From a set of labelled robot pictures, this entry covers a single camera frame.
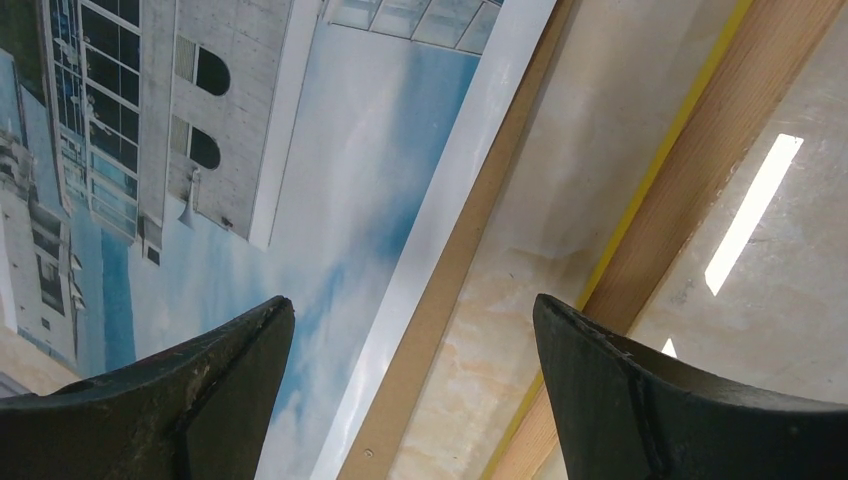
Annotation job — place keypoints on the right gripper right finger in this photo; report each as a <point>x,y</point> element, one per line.
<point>623,410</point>

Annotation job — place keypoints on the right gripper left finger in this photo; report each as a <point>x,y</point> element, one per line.
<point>198,410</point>

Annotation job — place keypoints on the building and sky photo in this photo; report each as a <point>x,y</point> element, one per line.
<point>298,185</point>

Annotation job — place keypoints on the yellow wooden photo frame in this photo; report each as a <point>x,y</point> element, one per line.
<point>768,47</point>

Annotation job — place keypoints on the clear plastic sheet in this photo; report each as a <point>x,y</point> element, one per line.
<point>759,294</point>

